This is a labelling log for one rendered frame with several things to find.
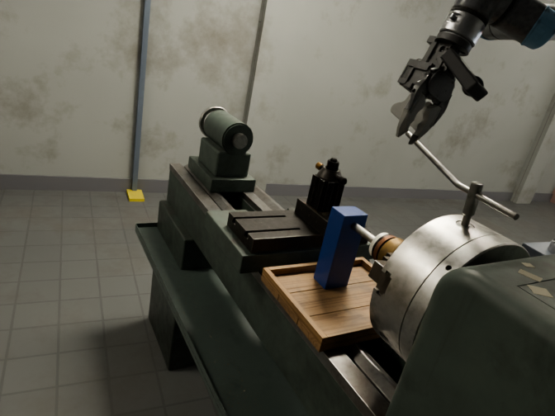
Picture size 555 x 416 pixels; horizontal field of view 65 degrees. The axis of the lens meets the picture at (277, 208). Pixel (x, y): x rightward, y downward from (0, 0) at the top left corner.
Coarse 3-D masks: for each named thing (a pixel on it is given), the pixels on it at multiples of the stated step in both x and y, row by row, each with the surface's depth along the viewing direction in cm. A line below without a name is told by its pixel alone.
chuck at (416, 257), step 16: (432, 224) 83; (448, 224) 83; (480, 224) 86; (416, 240) 81; (432, 240) 80; (448, 240) 79; (464, 240) 78; (400, 256) 81; (416, 256) 79; (432, 256) 77; (400, 272) 80; (416, 272) 78; (400, 288) 79; (416, 288) 76; (384, 304) 82; (400, 304) 79; (384, 320) 83; (400, 320) 79; (400, 352) 83
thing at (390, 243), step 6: (390, 234) 102; (378, 240) 101; (384, 240) 100; (390, 240) 99; (396, 240) 99; (402, 240) 99; (378, 246) 100; (384, 246) 99; (390, 246) 98; (396, 246) 96; (372, 252) 102; (378, 252) 100; (384, 252) 98; (390, 252) 97; (378, 258) 100
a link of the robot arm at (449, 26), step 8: (448, 16) 83; (456, 16) 82; (464, 16) 81; (472, 16) 80; (448, 24) 82; (456, 24) 81; (464, 24) 81; (472, 24) 81; (480, 24) 81; (448, 32) 83; (456, 32) 81; (464, 32) 81; (472, 32) 81; (480, 32) 82; (472, 40) 82
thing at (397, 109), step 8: (408, 96) 86; (424, 96) 84; (400, 104) 87; (416, 104) 84; (424, 104) 84; (392, 112) 88; (400, 112) 86; (408, 112) 84; (416, 112) 84; (400, 120) 85; (408, 120) 84; (400, 128) 85; (408, 128) 85
